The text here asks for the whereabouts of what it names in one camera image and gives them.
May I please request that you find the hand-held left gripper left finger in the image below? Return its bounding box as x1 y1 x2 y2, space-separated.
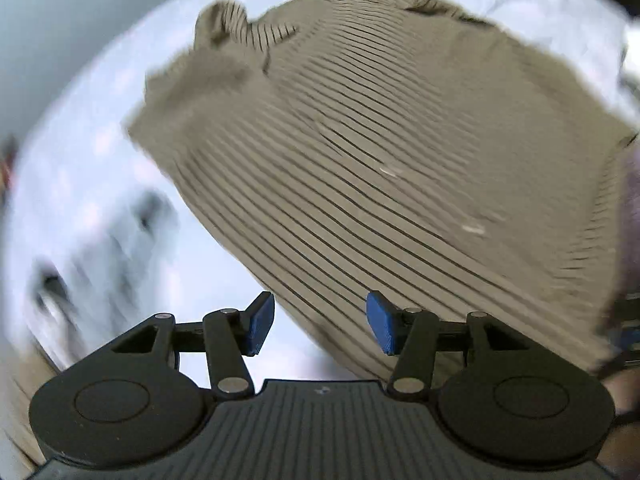
111 291 276 401

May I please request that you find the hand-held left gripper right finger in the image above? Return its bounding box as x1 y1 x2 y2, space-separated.
366 290 531 397

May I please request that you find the olive striped collared shirt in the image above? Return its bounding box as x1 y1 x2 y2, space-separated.
125 0 640 381

